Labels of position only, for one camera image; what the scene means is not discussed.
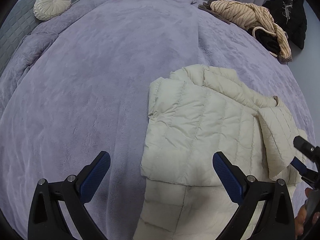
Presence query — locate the cream quilted down jacket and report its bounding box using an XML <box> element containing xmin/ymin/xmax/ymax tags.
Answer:
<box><xmin>134</xmin><ymin>64</ymin><xmax>306</xmax><ymax>239</ymax></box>

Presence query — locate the purple plush bed blanket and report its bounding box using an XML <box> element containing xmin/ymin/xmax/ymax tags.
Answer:
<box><xmin>1</xmin><ymin>0</ymin><xmax>315</xmax><ymax>239</ymax></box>

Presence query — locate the striped beige garment pile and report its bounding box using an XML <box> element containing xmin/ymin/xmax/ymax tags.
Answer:
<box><xmin>198</xmin><ymin>0</ymin><xmax>292</xmax><ymax>63</ymax></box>

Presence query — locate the black clothes pile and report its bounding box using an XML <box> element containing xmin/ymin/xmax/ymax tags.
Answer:
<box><xmin>263</xmin><ymin>0</ymin><xmax>307</xmax><ymax>50</ymax></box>

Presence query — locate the grey quilted headboard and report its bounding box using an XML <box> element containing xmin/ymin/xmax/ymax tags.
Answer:
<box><xmin>1</xmin><ymin>0</ymin><xmax>77</xmax><ymax>72</ymax></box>

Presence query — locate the round cream pleated cushion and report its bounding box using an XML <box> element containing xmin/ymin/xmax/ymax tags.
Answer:
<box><xmin>33</xmin><ymin>0</ymin><xmax>72</xmax><ymax>21</ymax></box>

